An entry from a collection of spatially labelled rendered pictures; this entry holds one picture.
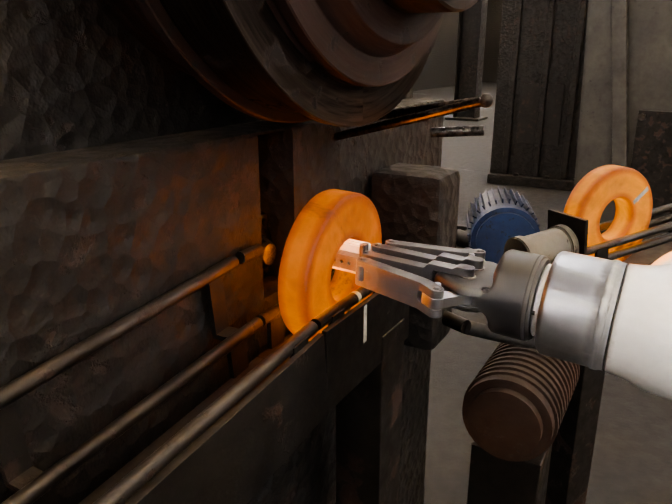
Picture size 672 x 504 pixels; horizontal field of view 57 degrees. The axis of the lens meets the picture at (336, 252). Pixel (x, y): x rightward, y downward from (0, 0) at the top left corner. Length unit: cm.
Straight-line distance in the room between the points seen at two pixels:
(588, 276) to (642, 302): 4
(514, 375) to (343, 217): 39
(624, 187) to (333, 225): 55
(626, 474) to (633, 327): 120
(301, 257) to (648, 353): 29
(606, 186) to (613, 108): 228
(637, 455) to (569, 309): 127
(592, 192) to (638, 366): 48
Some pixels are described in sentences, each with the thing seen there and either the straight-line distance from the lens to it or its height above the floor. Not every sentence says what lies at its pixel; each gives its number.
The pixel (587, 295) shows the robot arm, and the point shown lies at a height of 77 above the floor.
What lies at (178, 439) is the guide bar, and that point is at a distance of 44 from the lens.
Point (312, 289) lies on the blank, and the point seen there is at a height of 74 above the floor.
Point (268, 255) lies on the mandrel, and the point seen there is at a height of 74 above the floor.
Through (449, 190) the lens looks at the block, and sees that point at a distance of 79.
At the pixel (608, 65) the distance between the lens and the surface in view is 329.
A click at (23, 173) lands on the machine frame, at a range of 44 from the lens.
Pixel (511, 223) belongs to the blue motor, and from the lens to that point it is 265.
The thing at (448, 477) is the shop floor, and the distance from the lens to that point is 156.
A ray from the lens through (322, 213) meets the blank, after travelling 57.
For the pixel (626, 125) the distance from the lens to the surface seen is 324.
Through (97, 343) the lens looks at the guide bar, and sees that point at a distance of 48.
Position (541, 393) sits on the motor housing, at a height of 52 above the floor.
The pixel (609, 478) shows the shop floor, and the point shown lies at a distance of 166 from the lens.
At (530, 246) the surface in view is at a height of 69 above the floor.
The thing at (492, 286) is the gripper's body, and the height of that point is 76.
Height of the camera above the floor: 94
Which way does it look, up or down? 18 degrees down
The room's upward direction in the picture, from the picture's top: straight up
